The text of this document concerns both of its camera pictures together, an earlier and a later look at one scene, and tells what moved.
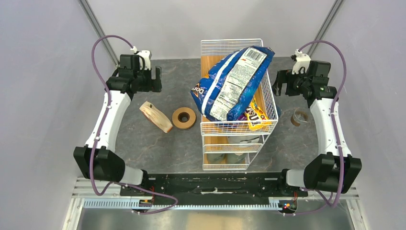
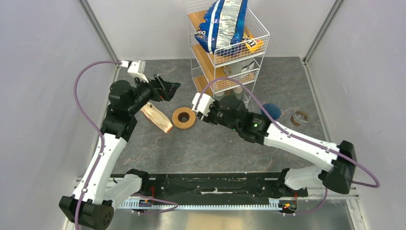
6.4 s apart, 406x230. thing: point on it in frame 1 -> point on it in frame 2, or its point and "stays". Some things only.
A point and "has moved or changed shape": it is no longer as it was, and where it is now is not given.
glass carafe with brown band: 299,116 stays
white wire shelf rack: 238,106 has moved or changed shape
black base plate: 220,188 stays
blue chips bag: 234,78 -> 223,25
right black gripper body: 296,84 -> 215,116
